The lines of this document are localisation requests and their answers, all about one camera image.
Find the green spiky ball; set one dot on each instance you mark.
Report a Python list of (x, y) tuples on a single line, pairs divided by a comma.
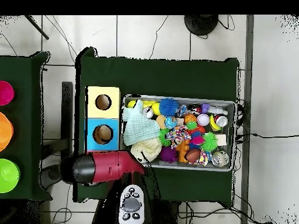
[(209, 141)]

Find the grey black stand foot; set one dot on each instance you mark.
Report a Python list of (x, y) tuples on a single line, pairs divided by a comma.
[(50, 175)]

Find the dark green table cloth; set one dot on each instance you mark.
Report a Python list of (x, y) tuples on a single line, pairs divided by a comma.
[(151, 77), (25, 116)]

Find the small orange basketball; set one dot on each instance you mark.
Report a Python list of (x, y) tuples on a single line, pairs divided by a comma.
[(190, 118)]

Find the small brown football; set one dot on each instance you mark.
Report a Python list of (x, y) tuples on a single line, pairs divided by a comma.
[(193, 155)]

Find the black round stand base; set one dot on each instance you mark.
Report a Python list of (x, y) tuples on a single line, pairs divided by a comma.
[(201, 24)]

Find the green bowl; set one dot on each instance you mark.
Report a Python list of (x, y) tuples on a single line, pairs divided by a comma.
[(8, 176)]

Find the orange bowl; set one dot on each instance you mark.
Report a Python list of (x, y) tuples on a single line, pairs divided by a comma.
[(5, 131)]

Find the rainbow spiky caterpillar toy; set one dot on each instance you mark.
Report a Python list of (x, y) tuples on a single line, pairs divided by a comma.
[(196, 140)]

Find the cream knitted cloth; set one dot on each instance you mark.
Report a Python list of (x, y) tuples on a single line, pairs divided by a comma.
[(151, 148)]

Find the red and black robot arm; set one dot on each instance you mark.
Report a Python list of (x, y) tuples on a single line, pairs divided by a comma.
[(109, 165)]

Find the blue spiky ball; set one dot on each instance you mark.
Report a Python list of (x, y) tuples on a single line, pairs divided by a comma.
[(168, 106)]

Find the mint knitted cloth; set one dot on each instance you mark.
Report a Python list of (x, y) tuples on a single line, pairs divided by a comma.
[(140, 128)]

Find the pink bowl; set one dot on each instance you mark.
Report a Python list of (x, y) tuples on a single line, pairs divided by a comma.
[(5, 93)]

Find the small white baseball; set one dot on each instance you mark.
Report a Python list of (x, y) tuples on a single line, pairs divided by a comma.
[(203, 119)]

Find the black upright panel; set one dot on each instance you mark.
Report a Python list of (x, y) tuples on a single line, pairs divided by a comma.
[(67, 116)]

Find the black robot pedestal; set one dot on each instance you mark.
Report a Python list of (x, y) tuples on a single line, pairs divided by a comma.
[(170, 212)]

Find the silver mesh bin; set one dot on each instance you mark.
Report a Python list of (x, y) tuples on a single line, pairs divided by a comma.
[(230, 142)]

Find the wooden box with three holes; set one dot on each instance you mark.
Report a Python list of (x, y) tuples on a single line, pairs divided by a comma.
[(115, 128)]

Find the thin black rod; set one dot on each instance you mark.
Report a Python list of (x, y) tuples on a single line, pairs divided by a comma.
[(37, 27)]

